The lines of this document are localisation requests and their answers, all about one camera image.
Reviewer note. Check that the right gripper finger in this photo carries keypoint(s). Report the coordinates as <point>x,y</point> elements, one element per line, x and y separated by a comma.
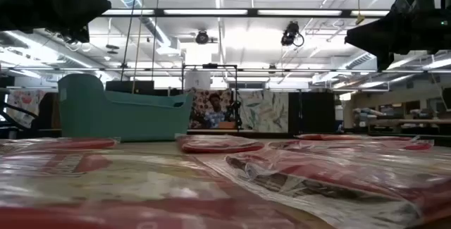
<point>380,45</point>
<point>377,26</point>

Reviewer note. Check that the black box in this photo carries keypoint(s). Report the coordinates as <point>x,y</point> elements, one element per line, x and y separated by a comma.
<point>128,86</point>

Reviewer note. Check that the floral print partition panel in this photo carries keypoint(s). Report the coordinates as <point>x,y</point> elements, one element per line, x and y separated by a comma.
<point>197,105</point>

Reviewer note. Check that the leaf print partition panel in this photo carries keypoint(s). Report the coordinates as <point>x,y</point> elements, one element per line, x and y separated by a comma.
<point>264,112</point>

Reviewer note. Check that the black overhead frame bar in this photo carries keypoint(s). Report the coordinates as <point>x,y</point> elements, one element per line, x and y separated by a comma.
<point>158,12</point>

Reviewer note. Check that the person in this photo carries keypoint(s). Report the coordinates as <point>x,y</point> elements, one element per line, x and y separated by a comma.
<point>214,118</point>

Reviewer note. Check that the black overhead camera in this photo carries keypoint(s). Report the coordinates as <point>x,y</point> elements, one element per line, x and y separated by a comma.
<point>290,31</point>

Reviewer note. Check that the patterned cloth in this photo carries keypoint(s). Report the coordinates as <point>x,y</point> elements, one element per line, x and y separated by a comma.
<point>24,102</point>

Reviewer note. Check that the wooden workbench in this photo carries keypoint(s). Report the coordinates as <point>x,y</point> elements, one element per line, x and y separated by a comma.
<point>405,120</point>

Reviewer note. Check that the black tripod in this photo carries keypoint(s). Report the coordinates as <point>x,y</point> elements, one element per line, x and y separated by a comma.
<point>234,116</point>

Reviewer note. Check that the teal plastic basket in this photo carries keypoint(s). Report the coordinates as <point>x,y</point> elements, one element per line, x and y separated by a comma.
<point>123,119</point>

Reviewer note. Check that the red Orville Redenbacher popcorn bag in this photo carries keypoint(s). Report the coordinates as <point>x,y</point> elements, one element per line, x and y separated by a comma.
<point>70,143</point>
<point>218,143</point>
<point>345,137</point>
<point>334,183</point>
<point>105,186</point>
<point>352,145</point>

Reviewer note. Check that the black round ceiling fixture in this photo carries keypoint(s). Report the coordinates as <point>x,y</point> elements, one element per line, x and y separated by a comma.
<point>202,37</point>

